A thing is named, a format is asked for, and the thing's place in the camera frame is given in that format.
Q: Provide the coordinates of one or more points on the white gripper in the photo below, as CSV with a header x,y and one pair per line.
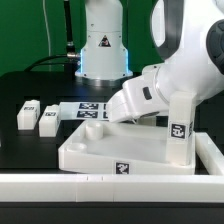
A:
x,y
139,96

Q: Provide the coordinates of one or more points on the white desk top tray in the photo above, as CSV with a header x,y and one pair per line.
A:
x,y
101,147

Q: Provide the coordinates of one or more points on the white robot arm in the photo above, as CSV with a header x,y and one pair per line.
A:
x,y
189,38

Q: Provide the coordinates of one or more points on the white fiducial marker plate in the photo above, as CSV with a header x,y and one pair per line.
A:
x,y
83,111

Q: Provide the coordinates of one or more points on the white L-shaped obstacle fence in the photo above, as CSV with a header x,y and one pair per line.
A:
x,y
122,188

